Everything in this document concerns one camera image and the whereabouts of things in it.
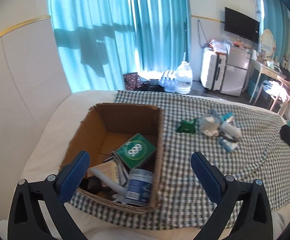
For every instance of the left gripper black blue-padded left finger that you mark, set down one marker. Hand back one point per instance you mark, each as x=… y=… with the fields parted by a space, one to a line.
x=26 y=220

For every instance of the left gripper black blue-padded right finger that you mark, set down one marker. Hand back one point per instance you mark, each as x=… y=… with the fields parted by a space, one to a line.
x=254 y=220

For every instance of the white printed sachet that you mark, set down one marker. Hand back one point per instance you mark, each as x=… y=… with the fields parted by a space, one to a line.
x=228 y=145

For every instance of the green checkered cloth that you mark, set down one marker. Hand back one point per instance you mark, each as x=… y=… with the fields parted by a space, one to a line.
x=187 y=191

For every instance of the wooden chair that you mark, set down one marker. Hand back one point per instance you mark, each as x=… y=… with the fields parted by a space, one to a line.
x=281 y=96

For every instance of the teal blister pill pack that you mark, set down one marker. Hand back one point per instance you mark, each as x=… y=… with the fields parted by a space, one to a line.
x=228 y=120

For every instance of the grey-blue ointment tube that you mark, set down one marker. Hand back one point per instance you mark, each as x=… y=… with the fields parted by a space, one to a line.
x=214 y=112

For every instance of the wooden desk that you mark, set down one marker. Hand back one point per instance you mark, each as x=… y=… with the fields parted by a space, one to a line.
x=264 y=72

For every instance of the crumpled white gauze cloth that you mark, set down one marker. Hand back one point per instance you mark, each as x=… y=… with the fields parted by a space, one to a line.
x=209 y=126

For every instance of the white tube in box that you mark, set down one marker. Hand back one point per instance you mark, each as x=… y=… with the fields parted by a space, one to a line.
x=120 y=191

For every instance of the silver mini fridge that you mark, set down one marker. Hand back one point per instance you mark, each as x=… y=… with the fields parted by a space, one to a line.
x=237 y=64

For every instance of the oval white mirror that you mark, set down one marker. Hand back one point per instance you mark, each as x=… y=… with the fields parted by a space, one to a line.
x=268 y=44

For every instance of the beige small carton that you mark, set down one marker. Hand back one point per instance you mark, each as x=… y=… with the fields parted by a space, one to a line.
x=109 y=169

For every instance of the green plastic wrapper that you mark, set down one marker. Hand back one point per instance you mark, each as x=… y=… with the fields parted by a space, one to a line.
x=188 y=127

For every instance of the white hard-shell suitcase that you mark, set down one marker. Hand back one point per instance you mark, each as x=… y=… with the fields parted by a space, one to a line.
x=213 y=70

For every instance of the blue labelled white jar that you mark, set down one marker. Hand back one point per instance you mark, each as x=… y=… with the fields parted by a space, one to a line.
x=139 y=187

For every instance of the teal right curtain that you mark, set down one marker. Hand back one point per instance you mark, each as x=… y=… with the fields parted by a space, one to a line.
x=276 y=19

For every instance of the large clear water jug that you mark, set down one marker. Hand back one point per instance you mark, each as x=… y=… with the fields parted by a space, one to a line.
x=183 y=77

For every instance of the green 999 medicine box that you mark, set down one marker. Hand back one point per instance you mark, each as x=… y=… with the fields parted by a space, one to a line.
x=135 y=151

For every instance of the pack of small water bottles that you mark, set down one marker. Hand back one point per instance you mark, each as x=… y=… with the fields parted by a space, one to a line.
x=167 y=81

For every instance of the dark patterned bag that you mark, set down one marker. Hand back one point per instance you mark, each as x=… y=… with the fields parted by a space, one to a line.
x=132 y=81

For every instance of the teal window curtain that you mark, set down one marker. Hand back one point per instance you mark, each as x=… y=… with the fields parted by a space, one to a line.
x=99 y=41

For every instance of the black wall television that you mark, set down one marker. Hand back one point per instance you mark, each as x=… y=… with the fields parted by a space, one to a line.
x=241 y=25

